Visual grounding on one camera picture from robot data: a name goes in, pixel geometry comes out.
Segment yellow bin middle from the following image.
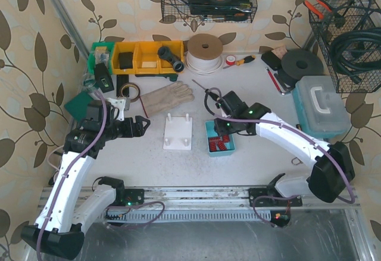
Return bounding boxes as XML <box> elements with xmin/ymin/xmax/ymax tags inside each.
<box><xmin>133</xmin><ymin>41</ymin><xmax>161</xmax><ymax>75</ymax></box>

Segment black meter device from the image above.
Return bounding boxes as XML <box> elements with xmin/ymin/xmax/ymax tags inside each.
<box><xmin>94</xmin><ymin>63</ymin><xmax>114</xmax><ymax>93</ymax></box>

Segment black orange flathead screwdriver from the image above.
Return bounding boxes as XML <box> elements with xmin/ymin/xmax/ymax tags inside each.
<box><xmin>192</xmin><ymin>79</ymin><xmax>220</xmax><ymax>102</ymax></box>

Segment yellow bin right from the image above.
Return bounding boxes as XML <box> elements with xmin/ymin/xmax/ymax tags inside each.
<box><xmin>157</xmin><ymin>42</ymin><xmax>185</xmax><ymax>74</ymax></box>

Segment yellow bin left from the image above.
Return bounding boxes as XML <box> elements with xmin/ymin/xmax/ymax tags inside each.
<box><xmin>111</xmin><ymin>42</ymin><xmax>136</xmax><ymax>75</ymax></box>

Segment green notebook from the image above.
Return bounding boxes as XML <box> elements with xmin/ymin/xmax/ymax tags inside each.
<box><xmin>64</xmin><ymin>92</ymin><xmax>93</xmax><ymax>122</ymax></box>

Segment white peg base plate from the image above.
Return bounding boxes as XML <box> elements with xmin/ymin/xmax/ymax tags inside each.
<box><xmin>163</xmin><ymin>113</ymin><xmax>193</xmax><ymax>150</ymax></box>

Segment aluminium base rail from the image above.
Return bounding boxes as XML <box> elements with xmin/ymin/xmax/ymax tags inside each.
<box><xmin>47</xmin><ymin>185</ymin><xmax>360</xmax><ymax>232</ymax></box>

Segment yellow bin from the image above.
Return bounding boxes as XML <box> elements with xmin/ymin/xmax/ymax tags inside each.
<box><xmin>133</xmin><ymin>41</ymin><xmax>161</xmax><ymax>75</ymax></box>
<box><xmin>157</xmin><ymin>42</ymin><xmax>185</xmax><ymax>74</ymax></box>
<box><xmin>111</xmin><ymin>42</ymin><xmax>136</xmax><ymax>75</ymax></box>

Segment teal spring tray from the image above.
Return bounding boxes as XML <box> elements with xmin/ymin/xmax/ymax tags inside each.
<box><xmin>205</xmin><ymin>121</ymin><xmax>236</xmax><ymax>158</ymax></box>

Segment red handled hex key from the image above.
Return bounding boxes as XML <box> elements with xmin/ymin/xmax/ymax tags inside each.
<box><xmin>266</xmin><ymin>67</ymin><xmax>292</xmax><ymax>96</ymax></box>

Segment black block with sponge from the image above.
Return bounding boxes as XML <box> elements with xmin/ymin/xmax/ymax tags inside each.
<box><xmin>261</xmin><ymin>46</ymin><xmax>287</xmax><ymax>71</ymax></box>

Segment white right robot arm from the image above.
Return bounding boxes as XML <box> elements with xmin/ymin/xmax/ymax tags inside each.
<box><xmin>205</xmin><ymin>89</ymin><xmax>355</xmax><ymax>203</ymax></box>

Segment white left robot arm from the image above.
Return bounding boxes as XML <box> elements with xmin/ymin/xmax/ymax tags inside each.
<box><xmin>21</xmin><ymin>100</ymin><xmax>151</xmax><ymax>260</ymax></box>

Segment brown packing tape roll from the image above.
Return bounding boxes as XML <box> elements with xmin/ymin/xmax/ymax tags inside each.
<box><xmin>118</xmin><ymin>83</ymin><xmax>140</xmax><ymax>102</ymax></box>

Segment orange handled pliers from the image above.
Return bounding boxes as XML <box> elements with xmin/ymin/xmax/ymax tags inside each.
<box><xmin>303</xmin><ymin>0</ymin><xmax>334</xmax><ymax>20</ymax></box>

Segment black box in bin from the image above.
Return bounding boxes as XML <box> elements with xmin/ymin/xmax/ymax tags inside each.
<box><xmin>118</xmin><ymin>52</ymin><xmax>133</xmax><ymax>69</ymax></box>

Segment red white tape roll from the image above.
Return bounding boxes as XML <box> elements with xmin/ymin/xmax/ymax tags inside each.
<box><xmin>226</xmin><ymin>55</ymin><xmax>236</xmax><ymax>66</ymax></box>

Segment black coiled hose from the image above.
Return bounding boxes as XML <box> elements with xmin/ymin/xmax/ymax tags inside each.
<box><xmin>330</xmin><ymin>0</ymin><xmax>381</xmax><ymax>83</ymax></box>

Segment glass jar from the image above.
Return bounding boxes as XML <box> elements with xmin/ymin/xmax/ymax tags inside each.
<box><xmin>83</xmin><ymin>73</ymin><xmax>98</xmax><ymax>94</ymax></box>

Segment white cable spool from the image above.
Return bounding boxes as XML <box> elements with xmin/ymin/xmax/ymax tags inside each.
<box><xmin>186</xmin><ymin>33</ymin><xmax>224</xmax><ymax>76</ymax></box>

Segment right wire basket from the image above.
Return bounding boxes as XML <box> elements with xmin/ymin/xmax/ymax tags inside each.
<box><xmin>303</xmin><ymin>0</ymin><xmax>380</xmax><ymax>93</ymax></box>

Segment beige work glove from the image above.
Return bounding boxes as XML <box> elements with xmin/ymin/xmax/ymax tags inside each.
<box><xmin>140</xmin><ymin>81</ymin><xmax>195</xmax><ymax>118</ymax></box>

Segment teal clear toolbox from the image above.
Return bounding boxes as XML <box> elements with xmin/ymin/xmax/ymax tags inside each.
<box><xmin>292</xmin><ymin>76</ymin><xmax>351</xmax><ymax>139</ymax></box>

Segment grey pipe fitting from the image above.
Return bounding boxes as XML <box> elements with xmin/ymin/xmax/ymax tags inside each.
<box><xmin>158</xmin><ymin>46</ymin><xmax>185</xmax><ymax>73</ymax></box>

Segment large red spring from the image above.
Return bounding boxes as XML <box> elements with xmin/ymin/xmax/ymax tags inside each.
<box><xmin>208</xmin><ymin>135</ymin><xmax>230</xmax><ymax>144</ymax></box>

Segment green storage bin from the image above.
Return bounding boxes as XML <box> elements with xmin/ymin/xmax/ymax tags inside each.
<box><xmin>88</xmin><ymin>42</ymin><xmax>115</xmax><ymax>74</ymax></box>

